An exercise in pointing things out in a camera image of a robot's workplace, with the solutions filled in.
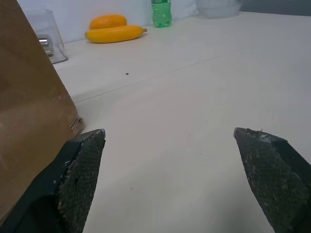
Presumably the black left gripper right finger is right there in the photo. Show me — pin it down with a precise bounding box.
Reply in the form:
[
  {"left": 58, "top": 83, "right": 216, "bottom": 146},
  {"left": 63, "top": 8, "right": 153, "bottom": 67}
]
[{"left": 233, "top": 127, "right": 311, "bottom": 233}]

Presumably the clear plastic container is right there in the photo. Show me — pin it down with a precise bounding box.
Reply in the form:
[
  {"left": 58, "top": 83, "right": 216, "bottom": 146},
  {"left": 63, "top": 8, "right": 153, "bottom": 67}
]
[{"left": 195, "top": 0, "right": 242, "bottom": 18}]

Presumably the silver metal cylinder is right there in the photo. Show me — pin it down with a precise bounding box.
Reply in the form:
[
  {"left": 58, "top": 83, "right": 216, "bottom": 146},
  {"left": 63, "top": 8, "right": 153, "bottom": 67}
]
[{"left": 36, "top": 34, "right": 54, "bottom": 54}]

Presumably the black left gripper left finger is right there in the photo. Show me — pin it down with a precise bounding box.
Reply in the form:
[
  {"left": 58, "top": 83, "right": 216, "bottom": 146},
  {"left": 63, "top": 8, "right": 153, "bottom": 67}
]
[{"left": 0, "top": 129, "right": 106, "bottom": 233}]

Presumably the yellow banana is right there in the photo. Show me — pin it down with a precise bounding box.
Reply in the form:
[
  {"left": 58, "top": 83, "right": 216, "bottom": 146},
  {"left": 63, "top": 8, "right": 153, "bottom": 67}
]
[{"left": 85, "top": 25, "right": 148, "bottom": 44}]

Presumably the green plastic bottle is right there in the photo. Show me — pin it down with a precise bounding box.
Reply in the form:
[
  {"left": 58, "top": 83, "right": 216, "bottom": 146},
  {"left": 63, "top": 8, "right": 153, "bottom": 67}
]
[{"left": 151, "top": 0, "right": 173, "bottom": 28}]

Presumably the clear plastic box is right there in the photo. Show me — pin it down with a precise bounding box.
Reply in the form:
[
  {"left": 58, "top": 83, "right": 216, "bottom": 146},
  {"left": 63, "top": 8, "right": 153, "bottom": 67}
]
[{"left": 23, "top": 9, "right": 69, "bottom": 65}]

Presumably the orange mango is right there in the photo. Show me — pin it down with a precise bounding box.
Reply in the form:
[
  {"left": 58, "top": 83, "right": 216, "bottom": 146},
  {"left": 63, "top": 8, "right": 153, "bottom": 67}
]
[{"left": 89, "top": 14, "right": 128, "bottom": 30}]

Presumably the brown cardboard box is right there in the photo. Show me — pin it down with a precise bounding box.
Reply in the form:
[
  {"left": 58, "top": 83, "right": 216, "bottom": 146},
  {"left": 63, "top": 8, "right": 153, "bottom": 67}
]
[{"left": 0, "top": 0, "right": 85, "bottom": 223}]

